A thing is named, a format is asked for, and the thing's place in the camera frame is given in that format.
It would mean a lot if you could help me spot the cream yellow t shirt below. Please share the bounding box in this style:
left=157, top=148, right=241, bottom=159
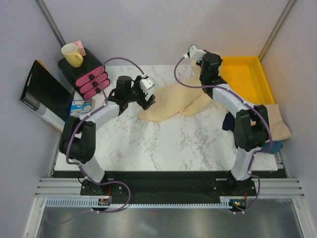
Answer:
left=137, top=51, right=226, bottom=122

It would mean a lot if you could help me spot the black pink drawer unit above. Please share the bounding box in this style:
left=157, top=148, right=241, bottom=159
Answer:
left=58, top=48, right=110, bottom=99

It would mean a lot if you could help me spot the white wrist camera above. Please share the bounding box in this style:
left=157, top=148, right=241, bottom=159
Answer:
left=183, top=44, right=206, bottom=62
left=140, top=74, right=156, bottom=94

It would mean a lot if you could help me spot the purple cable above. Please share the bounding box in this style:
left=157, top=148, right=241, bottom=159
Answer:
left=174, top=56, right=274, bottom=215
left=44, top=57, right=149, bottom=226

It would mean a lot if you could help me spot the right white cable duct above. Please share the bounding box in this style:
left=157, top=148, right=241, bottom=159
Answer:
left=219, top=196, right=256, bottom=210

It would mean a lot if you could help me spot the blue picture book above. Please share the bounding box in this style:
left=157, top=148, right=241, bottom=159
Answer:
left=69, top=99, right=95, bottom=117

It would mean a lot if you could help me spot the left white cable duct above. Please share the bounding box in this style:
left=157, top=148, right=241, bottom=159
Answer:
left=46, top=197, right=111, bottom=208

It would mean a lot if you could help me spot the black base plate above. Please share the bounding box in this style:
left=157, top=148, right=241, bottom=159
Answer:
left=79, top=170, right=257, bottom=205

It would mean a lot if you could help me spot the corner aluminium post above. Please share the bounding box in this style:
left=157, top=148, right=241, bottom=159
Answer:
left=258, top=0, right=297, bottom=62
left=34, top=0, right=66, bottom=47

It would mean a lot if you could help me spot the aluminium frame rail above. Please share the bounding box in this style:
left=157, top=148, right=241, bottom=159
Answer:
left=35, top=178, right=305, bottom=199

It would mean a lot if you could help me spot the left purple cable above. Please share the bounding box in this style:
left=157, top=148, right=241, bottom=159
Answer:
left=44, top=57, right=149, bottom=226

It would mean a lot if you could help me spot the yellow ceramic mug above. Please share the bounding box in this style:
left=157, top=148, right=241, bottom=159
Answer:
left=61, top=43, right=83, bottom=68

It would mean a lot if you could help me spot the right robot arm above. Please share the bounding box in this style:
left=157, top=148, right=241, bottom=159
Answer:
left=198, top=51, right=272, bottom=195

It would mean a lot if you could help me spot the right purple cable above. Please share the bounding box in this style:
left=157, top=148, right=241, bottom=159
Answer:
left=174, top=56, right=274, bottom=215

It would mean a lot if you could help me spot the folded blue t shirt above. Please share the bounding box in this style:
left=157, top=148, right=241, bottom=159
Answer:
left=261, top=141, right=283, bottom=154

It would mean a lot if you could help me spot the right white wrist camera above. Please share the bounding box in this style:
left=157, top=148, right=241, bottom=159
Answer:
left=183, top=44, right=206, bottom=62

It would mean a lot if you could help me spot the folded navy t shirt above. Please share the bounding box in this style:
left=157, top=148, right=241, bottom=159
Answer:
left=222, top=112, right=235, bottom=132

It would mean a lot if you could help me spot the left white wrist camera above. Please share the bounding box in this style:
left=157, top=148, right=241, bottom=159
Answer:
left=140, top=74, right=156, bottom=94

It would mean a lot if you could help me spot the yellow plastic bin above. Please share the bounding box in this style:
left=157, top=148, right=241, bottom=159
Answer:
left=221, top=56, right=274, bottom=105

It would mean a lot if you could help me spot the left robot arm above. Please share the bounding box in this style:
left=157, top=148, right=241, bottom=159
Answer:
left=59, top=76, right=155, bottom=195

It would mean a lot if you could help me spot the left corner aluminium post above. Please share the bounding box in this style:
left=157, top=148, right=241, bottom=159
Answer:
left=34, top=0, right=66, bottom=47

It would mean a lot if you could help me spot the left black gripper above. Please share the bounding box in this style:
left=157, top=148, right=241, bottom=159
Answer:
left=126, top=76, right=155, bottom=110

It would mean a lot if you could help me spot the right corner aluminium post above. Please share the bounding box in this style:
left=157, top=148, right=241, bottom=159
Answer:
left=258, top=0, right=297, bottom=62

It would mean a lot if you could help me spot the folded beige t shirt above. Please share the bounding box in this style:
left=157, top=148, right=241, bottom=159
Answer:
left=265, top=104, right=292, bottom=141

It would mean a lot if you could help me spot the black cardboard box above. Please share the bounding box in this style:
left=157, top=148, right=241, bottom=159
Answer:
left=20, top=60, right=73, bottom=132

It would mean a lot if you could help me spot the white cable duct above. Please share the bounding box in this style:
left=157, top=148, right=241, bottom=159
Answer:
left=46, top=197, right=111, bottom=208
left=219, top=196, right=256, bottom=210

